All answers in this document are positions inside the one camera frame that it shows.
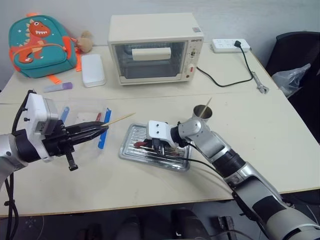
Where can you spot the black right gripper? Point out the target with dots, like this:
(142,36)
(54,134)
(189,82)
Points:
(157,141)

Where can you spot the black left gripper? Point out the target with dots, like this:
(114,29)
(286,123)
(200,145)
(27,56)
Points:
(56,143)

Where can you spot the red sausage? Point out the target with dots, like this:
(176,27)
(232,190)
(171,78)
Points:
(140,144)

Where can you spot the wooden skewer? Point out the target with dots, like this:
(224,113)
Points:
(120,118)
(208,103)

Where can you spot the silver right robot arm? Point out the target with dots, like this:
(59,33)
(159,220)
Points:
(225,155)

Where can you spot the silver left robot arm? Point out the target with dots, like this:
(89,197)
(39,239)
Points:
(10,150)

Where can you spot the ribbed metal tray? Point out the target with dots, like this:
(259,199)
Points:
(132,152)

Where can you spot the metal cup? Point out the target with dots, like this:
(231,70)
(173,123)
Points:
(203,113)

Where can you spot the clear container with blue clips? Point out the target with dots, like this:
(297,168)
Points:
(82,112)

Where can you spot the purple marker tube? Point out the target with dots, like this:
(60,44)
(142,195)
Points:
(57,87)

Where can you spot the white rectangular box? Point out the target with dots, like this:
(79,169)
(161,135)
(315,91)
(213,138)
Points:
(92,70)

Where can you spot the beige plush toy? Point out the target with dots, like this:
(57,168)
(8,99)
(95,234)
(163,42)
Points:
(86,41)

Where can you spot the teal dinosaur backpack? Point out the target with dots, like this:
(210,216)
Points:
(42,50)

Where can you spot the cream toaster oven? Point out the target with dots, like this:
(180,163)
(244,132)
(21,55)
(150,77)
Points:
(150,37)

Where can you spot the white power strip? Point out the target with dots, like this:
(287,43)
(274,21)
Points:
(225,45)

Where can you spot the clear plastic bag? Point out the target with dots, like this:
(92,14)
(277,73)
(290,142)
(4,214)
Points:
(290,77)

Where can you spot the black office chair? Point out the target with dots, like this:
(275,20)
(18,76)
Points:
(295,50)

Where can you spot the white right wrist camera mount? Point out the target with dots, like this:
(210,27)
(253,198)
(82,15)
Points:
(158,130)

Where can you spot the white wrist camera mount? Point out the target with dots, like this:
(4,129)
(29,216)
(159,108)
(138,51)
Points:
(37,110)
(158,130)

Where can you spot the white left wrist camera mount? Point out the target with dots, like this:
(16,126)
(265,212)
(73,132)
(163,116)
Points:
(37,110)

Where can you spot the small metal bracket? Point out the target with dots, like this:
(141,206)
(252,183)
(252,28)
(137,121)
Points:
(226,225)

